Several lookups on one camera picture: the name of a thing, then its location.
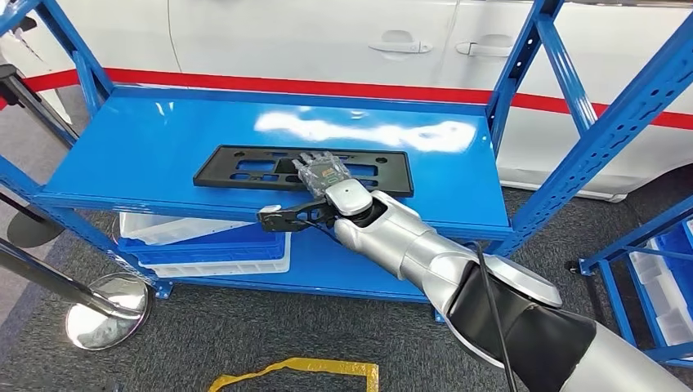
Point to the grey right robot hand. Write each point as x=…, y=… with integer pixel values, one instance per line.
x=322, y=173

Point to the black plastic panel part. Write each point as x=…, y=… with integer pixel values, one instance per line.
x=216, y=167

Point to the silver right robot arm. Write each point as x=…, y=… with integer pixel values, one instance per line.
x=422, y=249

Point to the blue metal shelf rack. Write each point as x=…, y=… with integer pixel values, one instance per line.
x=639, y=237
x=135, y=162

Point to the red barrier belt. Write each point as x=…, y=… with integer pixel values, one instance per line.
x=325, y=89

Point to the white car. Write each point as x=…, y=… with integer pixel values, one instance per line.
x=298, y=43

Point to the yellow floor tape square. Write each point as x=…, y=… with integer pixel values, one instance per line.
x=325, y=368

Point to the chrome stanchion with mirror base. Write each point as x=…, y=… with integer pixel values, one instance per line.
x=103, y=319

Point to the stanchion with dark base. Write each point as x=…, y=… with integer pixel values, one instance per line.
x=32, y=232

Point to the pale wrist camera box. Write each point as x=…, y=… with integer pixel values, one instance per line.
x=269, y=209

